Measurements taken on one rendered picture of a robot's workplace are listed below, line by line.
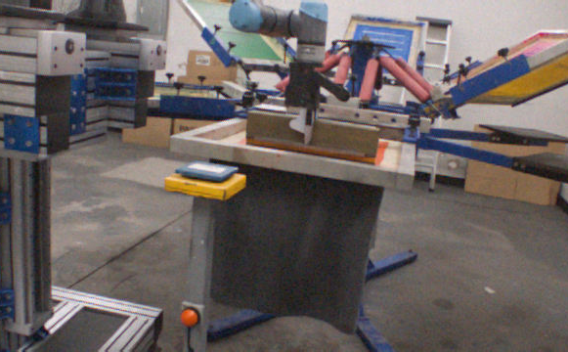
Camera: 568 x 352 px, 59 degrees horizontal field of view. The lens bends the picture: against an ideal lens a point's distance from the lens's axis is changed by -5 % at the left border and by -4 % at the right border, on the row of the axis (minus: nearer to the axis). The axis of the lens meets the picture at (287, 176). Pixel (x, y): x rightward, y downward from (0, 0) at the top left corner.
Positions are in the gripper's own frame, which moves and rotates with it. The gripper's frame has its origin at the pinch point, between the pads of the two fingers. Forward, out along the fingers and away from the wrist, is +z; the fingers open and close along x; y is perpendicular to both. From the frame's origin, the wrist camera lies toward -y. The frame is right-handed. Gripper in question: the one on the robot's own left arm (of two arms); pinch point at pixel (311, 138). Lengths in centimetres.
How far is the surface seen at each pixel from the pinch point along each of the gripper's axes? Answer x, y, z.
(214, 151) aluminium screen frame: 21.1, 19.1, 2.2
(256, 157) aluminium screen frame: 21.1, 8.6, 2.6
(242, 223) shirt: 11.1, 14.0, 22.5
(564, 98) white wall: -450, -186, -5
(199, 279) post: 40, 14, 26
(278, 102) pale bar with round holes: -61, 25, -3
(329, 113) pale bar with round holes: -61, 5, -1
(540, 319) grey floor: -138, -110, 104
